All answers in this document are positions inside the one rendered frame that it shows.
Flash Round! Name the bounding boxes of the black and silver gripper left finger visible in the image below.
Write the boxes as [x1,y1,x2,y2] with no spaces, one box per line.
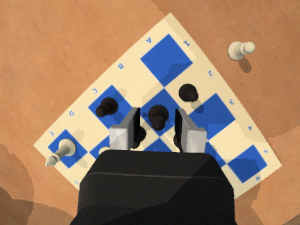
[109,107,141,150]

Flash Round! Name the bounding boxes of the blue and cream chessboard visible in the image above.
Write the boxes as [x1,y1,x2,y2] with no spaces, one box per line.
[34,12,282,199]

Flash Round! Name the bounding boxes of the white pawn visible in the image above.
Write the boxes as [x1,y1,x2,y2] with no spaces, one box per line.
[99,146,110,154]
[228,41,255,60]

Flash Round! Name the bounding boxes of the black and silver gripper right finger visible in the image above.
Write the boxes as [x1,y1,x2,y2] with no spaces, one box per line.
[174,108,207,153]

